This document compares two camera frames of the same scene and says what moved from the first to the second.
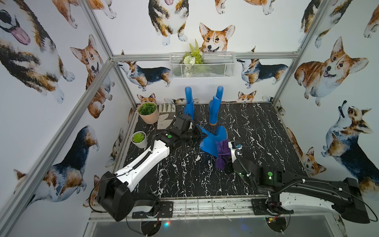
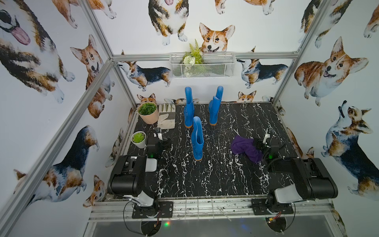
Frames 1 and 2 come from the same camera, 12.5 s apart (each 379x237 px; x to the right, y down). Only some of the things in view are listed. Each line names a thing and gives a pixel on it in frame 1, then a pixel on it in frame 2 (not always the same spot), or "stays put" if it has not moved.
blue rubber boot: (209, 143) to (197, 138)
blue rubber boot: (189, 108) stays put
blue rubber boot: (214, 105) stays put
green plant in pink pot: (147, 108) stays put
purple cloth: (224, 155) to (241, 144)
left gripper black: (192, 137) to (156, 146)
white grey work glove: (165, 117) stays put
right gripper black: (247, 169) to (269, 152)
